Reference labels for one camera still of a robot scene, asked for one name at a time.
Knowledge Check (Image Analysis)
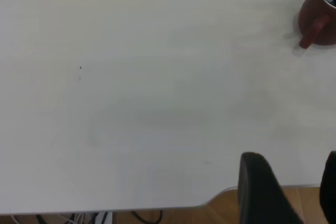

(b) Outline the white cable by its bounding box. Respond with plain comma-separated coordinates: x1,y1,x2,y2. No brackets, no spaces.
10,212,89,224

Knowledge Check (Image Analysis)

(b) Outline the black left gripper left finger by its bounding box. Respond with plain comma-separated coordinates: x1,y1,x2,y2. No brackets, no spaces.
238,152,304,224

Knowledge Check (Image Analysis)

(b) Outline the black cable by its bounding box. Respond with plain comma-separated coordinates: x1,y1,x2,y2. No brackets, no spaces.
130,209,163,224

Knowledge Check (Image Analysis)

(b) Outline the red mug with white interior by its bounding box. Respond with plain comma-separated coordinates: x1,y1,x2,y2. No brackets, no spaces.
298,0,336,49

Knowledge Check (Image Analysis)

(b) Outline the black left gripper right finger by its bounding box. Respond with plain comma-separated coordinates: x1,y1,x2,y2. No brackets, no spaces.
319,150,336,224

